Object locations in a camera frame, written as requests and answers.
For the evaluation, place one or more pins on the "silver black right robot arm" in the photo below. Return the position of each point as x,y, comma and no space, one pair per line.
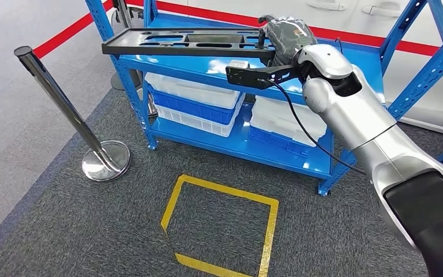
359,118

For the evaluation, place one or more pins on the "white car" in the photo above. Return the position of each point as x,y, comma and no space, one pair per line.
428,111

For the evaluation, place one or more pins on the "grey plastic-wrapped right robot hand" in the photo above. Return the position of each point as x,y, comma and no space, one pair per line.
288,36

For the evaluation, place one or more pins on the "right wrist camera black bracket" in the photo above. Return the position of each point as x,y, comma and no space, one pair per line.
244,76

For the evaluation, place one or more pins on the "black plastic frame part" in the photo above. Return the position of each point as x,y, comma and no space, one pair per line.
118,44

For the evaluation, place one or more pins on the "chrome stanchion post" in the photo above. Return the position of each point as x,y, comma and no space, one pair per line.
107,164
123,11

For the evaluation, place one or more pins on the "white plastic crate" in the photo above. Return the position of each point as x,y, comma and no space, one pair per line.
202,124
194,90
282,118

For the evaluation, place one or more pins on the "red barrier belt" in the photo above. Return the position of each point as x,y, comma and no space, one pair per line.
65,36
359,38

